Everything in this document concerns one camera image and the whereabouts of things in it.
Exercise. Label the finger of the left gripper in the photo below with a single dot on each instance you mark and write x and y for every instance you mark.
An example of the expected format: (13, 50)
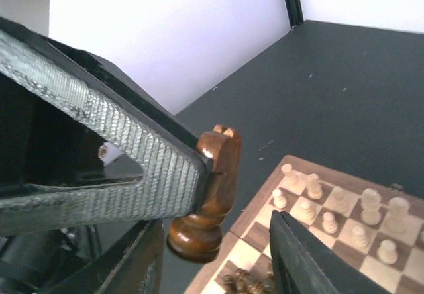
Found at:
(82, 144)

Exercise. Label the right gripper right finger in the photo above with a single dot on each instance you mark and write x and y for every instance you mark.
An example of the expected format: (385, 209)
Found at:
(301, 263)

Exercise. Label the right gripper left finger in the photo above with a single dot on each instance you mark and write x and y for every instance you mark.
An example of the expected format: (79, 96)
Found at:
(132, 265)

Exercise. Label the dark wooden knight piece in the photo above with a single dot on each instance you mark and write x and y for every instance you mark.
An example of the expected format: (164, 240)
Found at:
(198, 237)

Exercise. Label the pile of dark chess pieces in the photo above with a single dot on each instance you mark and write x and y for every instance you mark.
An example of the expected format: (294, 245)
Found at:
(243, 281)

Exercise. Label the wooden chess board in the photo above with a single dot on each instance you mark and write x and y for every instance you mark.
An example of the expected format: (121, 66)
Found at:
(247, 244)

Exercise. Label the row of white chess pieces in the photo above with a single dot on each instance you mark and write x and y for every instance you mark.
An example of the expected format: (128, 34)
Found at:
(373, 228)

